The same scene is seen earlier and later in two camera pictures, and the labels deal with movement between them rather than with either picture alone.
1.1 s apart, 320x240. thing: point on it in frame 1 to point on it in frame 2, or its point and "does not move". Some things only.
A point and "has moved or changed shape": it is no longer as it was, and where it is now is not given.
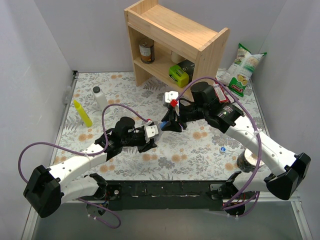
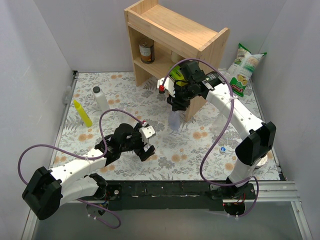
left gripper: [146, 144] to [141, 149]
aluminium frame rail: [298, 210] does not move
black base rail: [157, 195] does not move
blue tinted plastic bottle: [158, 137] has moved or changed shape
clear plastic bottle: [122, 111] does not move
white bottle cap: [223, 149] does not move
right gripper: [180, 118] to [178, 102]
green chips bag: [237, 76] does not move
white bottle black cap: [101, 100] does not move
